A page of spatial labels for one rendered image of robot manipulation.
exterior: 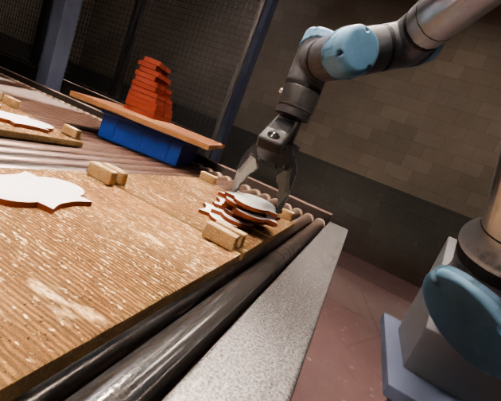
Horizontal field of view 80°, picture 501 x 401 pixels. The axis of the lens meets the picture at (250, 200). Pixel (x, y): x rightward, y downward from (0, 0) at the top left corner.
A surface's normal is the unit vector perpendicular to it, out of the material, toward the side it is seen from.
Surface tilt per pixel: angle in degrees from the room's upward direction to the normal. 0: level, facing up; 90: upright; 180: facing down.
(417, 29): 141
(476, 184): 90
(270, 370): 0
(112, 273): 0
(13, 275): 0
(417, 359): 90
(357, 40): 90
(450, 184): 90
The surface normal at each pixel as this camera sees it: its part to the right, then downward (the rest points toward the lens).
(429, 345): -0.39, 0.03
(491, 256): -0.77, -0.41
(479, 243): -0.79, -0.54
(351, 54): 0.27, 0.29
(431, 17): -0.80, 0.57
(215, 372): 0.36, -0.91
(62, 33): 0.86, 0.41
